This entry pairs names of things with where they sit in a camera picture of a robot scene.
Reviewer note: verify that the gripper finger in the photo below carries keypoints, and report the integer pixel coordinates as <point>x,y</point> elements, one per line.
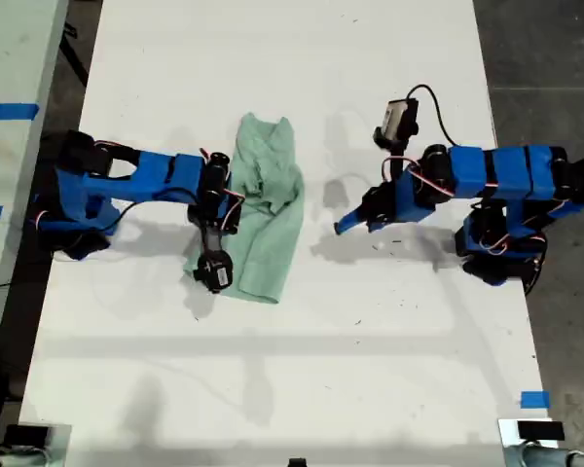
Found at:
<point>353,221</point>

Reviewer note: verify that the pale green T-shirt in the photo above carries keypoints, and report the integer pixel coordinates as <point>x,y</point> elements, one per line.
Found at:
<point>267,233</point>

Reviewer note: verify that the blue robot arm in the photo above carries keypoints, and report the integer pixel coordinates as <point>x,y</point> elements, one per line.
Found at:
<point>141,177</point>
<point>501,172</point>

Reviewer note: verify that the black stand leg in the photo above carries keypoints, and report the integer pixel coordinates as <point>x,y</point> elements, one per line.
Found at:
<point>75,58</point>

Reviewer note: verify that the long blue tape strip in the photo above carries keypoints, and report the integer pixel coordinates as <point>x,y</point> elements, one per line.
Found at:
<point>10,111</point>

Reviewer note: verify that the blue tape square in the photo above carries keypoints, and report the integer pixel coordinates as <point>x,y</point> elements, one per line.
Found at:
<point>535,400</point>

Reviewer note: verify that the small black block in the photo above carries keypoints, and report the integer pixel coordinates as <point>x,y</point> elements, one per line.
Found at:
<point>297,463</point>

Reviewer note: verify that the pale grey side table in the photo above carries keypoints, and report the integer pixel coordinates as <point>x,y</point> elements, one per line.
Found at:
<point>10,58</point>

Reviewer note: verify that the small black box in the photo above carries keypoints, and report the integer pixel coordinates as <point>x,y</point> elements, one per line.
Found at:
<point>540,430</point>
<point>26,434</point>

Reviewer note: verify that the grey flat plate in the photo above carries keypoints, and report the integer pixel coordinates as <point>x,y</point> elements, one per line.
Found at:
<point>61,447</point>

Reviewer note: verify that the grey metal tube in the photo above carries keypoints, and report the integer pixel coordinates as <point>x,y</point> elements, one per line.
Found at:
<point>34,459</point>
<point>545,457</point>

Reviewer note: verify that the black camera stalk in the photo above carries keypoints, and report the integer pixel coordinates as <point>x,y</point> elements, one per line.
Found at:
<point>211,240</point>
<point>398,165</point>

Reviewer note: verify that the black camera box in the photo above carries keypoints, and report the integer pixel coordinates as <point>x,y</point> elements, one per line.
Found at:
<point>216,272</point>
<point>396,119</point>

